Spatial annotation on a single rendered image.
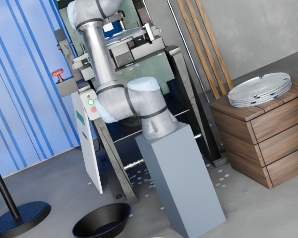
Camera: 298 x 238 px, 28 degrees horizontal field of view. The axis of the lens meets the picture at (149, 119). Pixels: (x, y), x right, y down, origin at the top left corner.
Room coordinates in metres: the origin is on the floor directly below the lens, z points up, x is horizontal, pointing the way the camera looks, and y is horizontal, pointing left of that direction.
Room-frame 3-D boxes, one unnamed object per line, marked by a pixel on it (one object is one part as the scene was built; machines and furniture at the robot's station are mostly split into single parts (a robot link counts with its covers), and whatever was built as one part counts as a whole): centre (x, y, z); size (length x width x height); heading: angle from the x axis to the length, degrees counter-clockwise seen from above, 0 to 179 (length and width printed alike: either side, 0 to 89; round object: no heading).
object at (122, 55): (2.95, 0.00, 0.72); 0.25 x 0.14 x 0.14; 6
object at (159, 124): (2.31, -0.03, 0.50); 0.15 x 0.15 x 0.10
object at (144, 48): (3.13, 0.02, 0.68); 0.45 x 0.30 x 0.06; 96
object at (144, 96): (2.31, -0.02, 0.62); 0.13 x 0.12 x 0.14; 81
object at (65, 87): (2.87, 0.31, 0.62); 0.10 x 0.06 x 0.20; 96
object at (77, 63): (3.11, 0.19, 0.76); 0.17 x 0.06 x 0.10; 96
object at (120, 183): (3.24, 0.30, 0.45); 0.92 x 0.12 x 0.90; 6
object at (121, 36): (3.00, 0.01, 0.78); 0.29 x 0.29 x 0.01
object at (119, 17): (3.13, 0.02, 0.86); 0.20 x 0.16 x 0.05; 96
